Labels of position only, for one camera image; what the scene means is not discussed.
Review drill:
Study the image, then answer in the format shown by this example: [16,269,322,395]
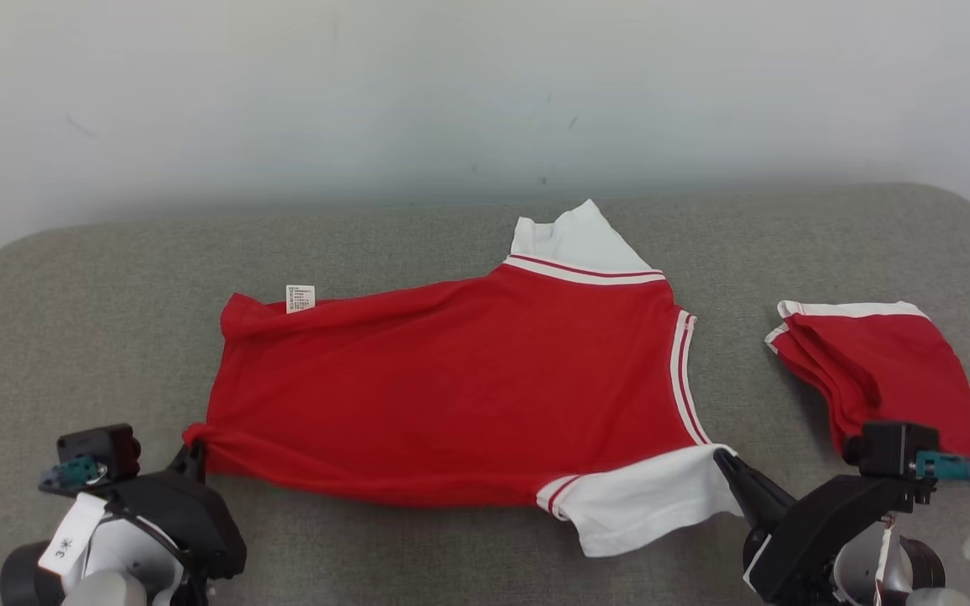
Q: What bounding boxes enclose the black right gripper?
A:
[713,449,916,602]

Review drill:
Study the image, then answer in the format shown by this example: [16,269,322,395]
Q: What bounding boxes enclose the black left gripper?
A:
[104,443,248,581]

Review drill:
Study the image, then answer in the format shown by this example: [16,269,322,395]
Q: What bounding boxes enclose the red shorts with white hem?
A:
[765,300,970,478]

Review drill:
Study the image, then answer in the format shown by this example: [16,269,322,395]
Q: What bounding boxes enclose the red jersey with white sleeves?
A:
[182,199,745,558]

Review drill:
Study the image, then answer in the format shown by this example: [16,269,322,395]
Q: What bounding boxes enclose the white paper tag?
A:
[37,492,107,578]

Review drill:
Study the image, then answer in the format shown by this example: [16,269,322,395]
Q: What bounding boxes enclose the teal camera connector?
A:
[39,454,107,492]
[914,450,970,486]

